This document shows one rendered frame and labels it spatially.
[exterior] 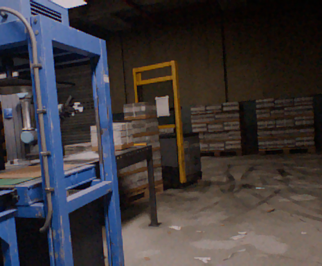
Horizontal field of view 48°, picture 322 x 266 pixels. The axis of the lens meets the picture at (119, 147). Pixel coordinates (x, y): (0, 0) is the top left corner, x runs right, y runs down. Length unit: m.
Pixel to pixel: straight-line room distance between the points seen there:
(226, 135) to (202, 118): 0.71
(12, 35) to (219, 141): 7.67
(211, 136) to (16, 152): 6.15
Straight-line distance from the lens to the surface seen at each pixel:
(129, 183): 4.57
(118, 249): 2.29
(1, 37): 1.81
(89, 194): 1.92
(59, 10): 2.22
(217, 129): 9.03
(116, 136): 3.18
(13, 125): 3.73
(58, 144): 1.67
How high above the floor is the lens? 1.05
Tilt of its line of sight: 4 degrees down
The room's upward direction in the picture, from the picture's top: 5 degrees counter-clockwise
